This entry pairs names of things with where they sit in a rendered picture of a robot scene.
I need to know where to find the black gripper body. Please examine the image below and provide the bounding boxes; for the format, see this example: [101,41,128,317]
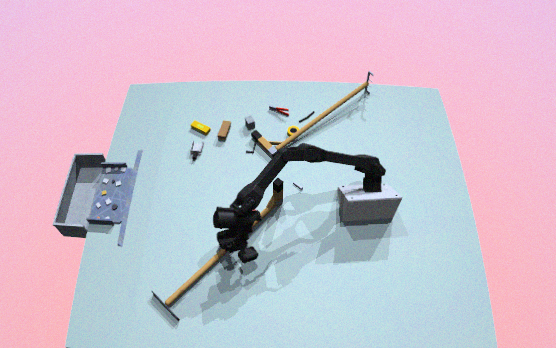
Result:
[233,227,258,264]

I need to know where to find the red-handled pliers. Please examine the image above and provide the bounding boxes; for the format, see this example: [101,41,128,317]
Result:
[269,106,289,116]

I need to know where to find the tan rectangular block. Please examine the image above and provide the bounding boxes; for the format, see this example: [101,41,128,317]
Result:
[218,120,231,140]

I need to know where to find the yellow rectangular block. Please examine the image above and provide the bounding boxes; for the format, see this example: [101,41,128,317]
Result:
[191,121,211,135]

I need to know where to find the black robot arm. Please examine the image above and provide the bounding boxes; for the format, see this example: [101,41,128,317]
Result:
[213,143,386,251]

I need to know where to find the yellow ring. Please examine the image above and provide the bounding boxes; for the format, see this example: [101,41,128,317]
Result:
[287,126,299,136]

